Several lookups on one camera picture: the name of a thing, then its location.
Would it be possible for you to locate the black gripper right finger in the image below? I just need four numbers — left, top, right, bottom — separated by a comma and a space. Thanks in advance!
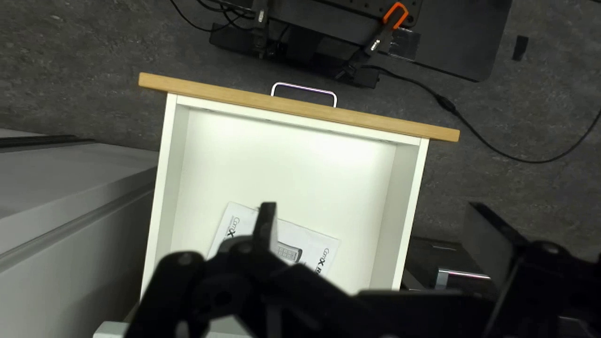
466, 201, 601, 338

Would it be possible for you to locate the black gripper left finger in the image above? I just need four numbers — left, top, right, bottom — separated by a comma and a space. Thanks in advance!
124, 201, 354, 338

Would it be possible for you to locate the white drawer with wooden front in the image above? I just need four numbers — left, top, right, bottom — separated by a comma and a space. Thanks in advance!
138, 72, 462, 297

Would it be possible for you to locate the white paper leaflet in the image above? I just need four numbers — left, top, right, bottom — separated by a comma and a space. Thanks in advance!
209, 200, 344, 280

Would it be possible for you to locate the white tall cabinet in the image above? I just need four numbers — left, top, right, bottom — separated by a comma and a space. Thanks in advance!
0, 128, 158, 338

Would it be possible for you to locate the small black floor item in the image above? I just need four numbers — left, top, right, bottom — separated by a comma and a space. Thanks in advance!
511, 34, 530, 62

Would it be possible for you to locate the black robot table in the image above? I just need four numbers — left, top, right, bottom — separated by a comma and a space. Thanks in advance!
209, 0, 513, 83

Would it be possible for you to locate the black floor cable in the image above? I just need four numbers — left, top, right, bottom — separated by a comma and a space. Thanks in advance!
374, 62, 601, 166

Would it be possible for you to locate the metal drawer handle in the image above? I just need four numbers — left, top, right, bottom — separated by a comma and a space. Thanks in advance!
269, 81, 340, 109

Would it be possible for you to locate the orange handled bar clamp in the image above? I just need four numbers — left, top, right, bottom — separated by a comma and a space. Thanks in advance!
337, 0, 412, 81

